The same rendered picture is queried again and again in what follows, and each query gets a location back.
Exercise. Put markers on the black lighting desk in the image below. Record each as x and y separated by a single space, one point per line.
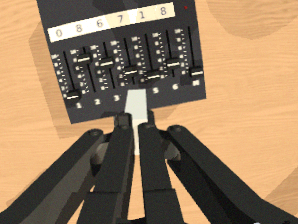
110 39

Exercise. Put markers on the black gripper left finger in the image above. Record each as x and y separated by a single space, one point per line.
57 193

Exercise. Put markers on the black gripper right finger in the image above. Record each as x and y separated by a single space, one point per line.
221 195

